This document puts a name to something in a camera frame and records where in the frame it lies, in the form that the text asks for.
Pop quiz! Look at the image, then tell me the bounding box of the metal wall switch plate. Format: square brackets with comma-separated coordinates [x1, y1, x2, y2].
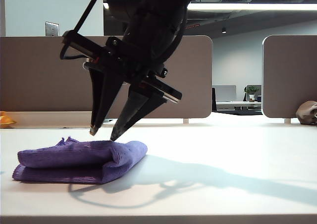
[45, 21, 60, 37]

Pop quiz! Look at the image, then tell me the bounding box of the purple microfibre cloth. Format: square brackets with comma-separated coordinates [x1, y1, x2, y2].
[12, 135, 149, 185]

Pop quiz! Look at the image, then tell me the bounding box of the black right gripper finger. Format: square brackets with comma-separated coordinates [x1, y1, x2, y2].
[88, 67, 125, 137]
[109, 84, 167, 142]

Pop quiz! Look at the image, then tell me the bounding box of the long ceiling light strip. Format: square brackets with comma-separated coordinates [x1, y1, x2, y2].
[103, 2, 317, 11]

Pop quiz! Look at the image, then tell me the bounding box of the orange yellow cloth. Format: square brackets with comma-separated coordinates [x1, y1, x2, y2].
[0, 111, 17, 129]

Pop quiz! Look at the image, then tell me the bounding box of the crumpled brown cloth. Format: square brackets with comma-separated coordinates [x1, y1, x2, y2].
[295, 100, 317, 125]

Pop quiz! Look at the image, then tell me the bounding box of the grey background divider panel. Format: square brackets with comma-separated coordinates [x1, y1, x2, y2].
[212, 85, 237, 103]

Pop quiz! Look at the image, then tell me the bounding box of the black right wrist camera bar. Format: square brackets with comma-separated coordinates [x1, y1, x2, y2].
[61, 30, 110, 60]

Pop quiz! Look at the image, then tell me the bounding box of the white background desk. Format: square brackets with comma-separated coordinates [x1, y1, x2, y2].
[215, 101, 262, 111]

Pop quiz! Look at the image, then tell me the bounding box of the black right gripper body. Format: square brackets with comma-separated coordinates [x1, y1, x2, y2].
[82, 32, 183, 104]

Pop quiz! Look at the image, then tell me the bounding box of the wide brown desk divider panel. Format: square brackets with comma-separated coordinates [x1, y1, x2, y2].
[0, 35, 213, 125]

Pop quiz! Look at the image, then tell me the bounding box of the small potted green plant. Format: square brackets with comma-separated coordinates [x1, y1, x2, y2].
[245, 85, 260, 103]

